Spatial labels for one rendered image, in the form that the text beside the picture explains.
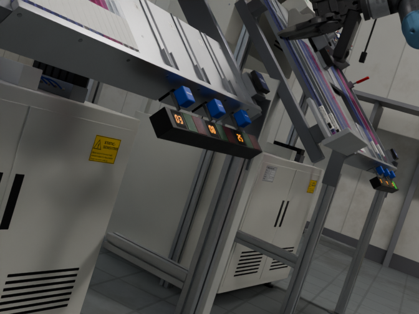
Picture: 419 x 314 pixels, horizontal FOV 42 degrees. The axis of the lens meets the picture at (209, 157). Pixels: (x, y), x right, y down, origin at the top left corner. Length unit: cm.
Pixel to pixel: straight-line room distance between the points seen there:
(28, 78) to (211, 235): 52
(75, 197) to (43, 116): 23
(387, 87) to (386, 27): 51
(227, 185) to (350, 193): 353
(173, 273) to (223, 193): 23
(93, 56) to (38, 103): 38
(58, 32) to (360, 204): 414
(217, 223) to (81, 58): 59
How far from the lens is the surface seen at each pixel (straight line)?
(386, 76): 478
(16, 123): 112
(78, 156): 126
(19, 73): 116
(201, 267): 126
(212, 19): 131
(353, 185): 471
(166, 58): 95
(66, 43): 75
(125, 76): 85
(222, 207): 123
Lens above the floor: 67
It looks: 4 degrees down
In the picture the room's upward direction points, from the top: 18 degrees clockwise
